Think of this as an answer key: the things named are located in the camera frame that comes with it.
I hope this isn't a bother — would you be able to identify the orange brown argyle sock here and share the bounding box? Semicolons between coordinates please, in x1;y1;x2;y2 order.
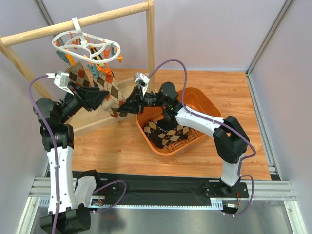
93;72;127;118

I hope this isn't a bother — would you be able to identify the black sock yellow trim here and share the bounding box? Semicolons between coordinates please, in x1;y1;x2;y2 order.
90;47;103;60

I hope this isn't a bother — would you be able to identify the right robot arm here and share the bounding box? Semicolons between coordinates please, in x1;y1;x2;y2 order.
119;82;250;195

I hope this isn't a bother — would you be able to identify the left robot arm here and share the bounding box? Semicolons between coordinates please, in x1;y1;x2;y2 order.
33;82;109;234

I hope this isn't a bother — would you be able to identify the white round clip hanger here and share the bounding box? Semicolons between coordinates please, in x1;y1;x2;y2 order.
52;18;123;76

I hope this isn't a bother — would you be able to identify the orange plastic basket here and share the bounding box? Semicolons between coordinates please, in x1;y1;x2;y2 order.
136;87;222;157

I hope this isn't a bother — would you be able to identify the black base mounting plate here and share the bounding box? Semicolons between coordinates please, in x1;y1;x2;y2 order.
73;170;242;204

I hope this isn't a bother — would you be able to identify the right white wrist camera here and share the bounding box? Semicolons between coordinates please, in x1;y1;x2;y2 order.
134;72;150;96

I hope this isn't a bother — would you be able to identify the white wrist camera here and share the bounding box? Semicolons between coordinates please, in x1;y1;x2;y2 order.
134;72;150;96
46;71;74;95

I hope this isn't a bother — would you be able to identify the wooden drying rack frame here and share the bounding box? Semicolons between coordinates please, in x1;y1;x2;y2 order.
0;0;155;136

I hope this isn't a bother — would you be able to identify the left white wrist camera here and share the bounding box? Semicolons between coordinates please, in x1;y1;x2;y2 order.
46;71;74;95

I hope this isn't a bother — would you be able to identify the aluminium slotted rail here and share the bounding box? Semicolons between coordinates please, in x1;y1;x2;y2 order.
29;177;297;211

